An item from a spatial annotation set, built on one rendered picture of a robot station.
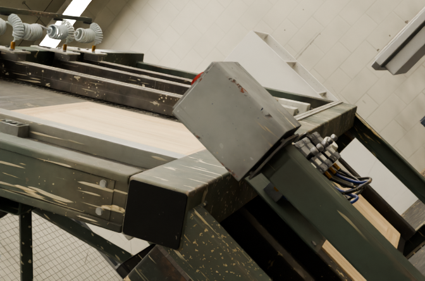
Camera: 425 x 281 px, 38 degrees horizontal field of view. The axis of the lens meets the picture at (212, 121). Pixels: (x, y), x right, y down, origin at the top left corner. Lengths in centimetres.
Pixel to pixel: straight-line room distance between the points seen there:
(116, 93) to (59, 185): 104
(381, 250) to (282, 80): 454
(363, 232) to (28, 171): 62
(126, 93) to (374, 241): 133
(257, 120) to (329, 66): 586
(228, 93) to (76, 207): 37
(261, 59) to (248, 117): 456
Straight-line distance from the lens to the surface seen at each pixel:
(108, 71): 260
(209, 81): 102
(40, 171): 120
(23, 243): 140
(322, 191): 102
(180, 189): 106
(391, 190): 546
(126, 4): 767
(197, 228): 107
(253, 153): 100
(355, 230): 103
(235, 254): 108
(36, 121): 151
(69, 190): 117
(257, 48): 557
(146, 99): 214
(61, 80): 231
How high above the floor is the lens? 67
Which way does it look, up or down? 11 degrees up
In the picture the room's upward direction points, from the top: 44 degrees counter-clockwise
